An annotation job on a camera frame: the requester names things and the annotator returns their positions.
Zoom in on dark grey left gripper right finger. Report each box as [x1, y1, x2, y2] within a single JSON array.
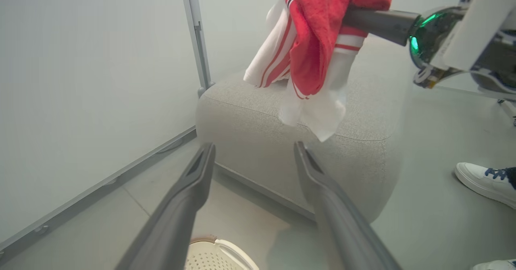
[[293, 141, 402, 270]]

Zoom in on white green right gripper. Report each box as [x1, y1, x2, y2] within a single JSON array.
[[342, 0, 516, 89]]

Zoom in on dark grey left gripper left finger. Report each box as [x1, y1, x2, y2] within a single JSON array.
[[115, 142, 216, 270]]

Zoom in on red and white clothing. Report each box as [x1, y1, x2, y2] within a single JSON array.
[[243, 0, 394, 142]]

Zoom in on white laundry basket brown rim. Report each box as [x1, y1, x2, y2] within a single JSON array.
[[185, 237, 259, 270]]

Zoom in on grey fabric ottoman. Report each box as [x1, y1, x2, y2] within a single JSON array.
[[196, 32, 416, 224]]

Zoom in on white sneaker blue laces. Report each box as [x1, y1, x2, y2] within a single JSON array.
[[455, 162, 516, 210]]

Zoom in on white partition panel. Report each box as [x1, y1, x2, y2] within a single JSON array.
[[0, 0, 210, 262]]

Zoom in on grey metal partition post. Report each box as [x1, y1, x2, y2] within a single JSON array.
[[179, 0, 215, 98]]

